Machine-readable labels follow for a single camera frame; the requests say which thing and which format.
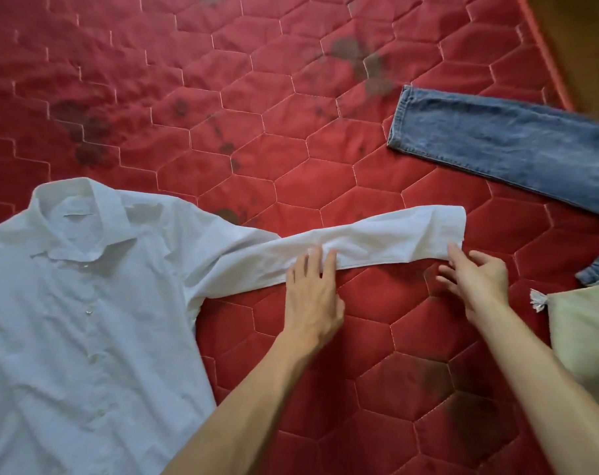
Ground person's right hand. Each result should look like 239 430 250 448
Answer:
436 243 511 326

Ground person's left hand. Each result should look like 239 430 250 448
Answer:
283 244 346 353

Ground white button-up shirt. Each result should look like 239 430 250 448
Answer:
0 177 467 475

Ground person's right forearm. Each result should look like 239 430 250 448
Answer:
470 296 599 475

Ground person's left forearm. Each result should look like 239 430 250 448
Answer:
160 333 326 475

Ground red quilted mattress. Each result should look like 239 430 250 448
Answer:
0 0 599 475

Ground beige cloth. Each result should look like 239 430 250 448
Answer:
546 282 599 422

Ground blue denim jeans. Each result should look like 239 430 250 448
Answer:
387 85 599 287

